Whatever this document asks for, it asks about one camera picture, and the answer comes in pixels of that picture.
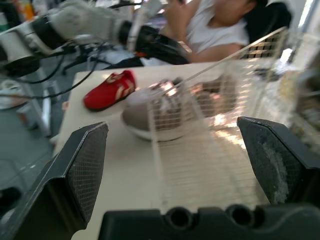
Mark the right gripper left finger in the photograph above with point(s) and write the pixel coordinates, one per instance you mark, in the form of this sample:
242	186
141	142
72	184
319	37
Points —
75	175

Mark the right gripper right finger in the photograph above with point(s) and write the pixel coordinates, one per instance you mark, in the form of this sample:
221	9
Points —
280	160

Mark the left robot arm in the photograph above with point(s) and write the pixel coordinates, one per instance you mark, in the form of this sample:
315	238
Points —
75	22

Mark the small red shoe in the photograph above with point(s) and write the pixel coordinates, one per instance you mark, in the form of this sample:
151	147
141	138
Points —
110	90

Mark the large grey shoe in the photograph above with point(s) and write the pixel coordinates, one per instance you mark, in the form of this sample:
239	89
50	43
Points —
155	117

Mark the person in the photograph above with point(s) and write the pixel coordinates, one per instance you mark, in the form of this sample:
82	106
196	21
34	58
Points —
215	27

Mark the robot body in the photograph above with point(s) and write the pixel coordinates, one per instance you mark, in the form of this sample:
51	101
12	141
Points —
160	47

